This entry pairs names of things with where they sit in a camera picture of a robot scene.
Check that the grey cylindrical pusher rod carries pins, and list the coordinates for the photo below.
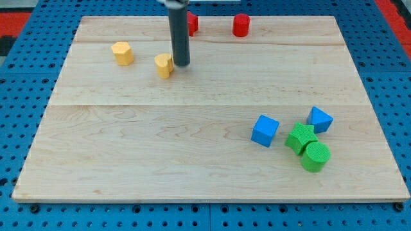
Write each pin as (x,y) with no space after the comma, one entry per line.
(178,21)

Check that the yellow heart block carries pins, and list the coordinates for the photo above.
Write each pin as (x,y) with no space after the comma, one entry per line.
(164,65)

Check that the green star block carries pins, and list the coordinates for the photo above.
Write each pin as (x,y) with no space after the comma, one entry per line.
(300,137)

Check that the yellow hexagon block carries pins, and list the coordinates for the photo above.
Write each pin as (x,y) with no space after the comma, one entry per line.
(122,53)

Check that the light wooden board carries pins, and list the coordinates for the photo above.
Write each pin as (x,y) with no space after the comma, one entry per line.
(121,134)

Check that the red star block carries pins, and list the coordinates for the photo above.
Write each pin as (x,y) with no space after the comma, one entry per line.
(192,24)

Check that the blue cube block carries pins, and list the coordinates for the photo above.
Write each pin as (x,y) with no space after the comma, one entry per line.
(264,130)

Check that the green cylinder block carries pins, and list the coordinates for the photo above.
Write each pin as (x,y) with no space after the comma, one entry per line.
(315,157)

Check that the blue triangle block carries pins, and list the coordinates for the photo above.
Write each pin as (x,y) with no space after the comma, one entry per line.
(319,119)

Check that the red cylinder block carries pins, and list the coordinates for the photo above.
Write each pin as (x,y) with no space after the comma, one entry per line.
(240,26)

